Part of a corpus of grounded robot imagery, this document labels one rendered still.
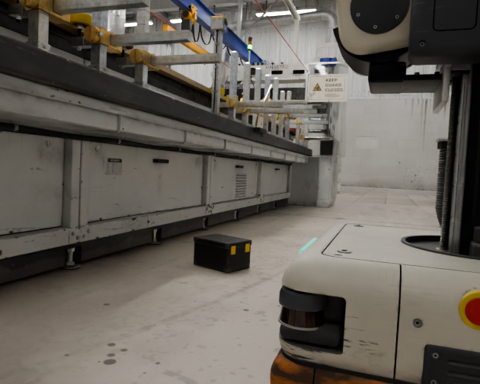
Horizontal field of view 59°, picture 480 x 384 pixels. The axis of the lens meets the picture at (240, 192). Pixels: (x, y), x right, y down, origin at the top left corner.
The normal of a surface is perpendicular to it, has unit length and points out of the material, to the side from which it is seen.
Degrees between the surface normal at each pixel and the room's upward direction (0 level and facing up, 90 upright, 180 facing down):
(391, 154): 90
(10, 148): 90
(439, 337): 90
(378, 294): 73
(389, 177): 90
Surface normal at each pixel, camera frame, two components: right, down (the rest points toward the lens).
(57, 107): 0.94, 0.07
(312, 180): -0.33, 0.04
